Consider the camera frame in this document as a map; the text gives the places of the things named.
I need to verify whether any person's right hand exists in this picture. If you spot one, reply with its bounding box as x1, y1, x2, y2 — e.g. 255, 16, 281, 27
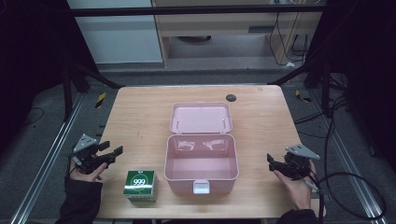
273, 159, 318, 211

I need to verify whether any pink plastic storage box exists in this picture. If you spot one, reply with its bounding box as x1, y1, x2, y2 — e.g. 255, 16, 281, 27
163, 102, 240, 195

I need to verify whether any person's left hand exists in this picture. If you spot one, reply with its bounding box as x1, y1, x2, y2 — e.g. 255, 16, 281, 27
68, 155, 108, 184

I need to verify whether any black cable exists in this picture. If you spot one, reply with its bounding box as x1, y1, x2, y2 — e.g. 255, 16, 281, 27
293, 73, 388, 224

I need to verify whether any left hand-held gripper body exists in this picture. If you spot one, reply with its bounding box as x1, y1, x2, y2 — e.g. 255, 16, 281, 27
72, 133, 117, 175

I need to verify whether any yellow black floor tape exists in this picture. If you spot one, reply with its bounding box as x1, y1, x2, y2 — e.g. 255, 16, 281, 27
94, 91, 107, 109
294, 89, 312, 104

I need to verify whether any wooden desk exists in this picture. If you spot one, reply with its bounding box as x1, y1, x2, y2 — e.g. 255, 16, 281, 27
150, 0, 325, 67

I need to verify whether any aluminium floor rail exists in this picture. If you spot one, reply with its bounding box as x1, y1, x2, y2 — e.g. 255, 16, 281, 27
8, 92, 86, 224
307, 88, 390, 224

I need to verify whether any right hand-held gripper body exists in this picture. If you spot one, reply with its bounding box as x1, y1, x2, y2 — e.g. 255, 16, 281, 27
269, 143, 321, 181

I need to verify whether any wooden table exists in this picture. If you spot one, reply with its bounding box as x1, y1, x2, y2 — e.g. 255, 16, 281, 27
96, 84, 327, 219

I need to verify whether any black metal stand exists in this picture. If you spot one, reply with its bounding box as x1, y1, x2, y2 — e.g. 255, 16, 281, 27
60, 55, 125, 122
267, 55, 347, 119

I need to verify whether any white cabinet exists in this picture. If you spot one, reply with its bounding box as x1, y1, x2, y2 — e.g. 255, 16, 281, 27
66, 0, 164, 64

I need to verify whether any green medicine box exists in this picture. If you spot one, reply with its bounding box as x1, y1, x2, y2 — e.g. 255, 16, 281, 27
122, 169, 160, 203

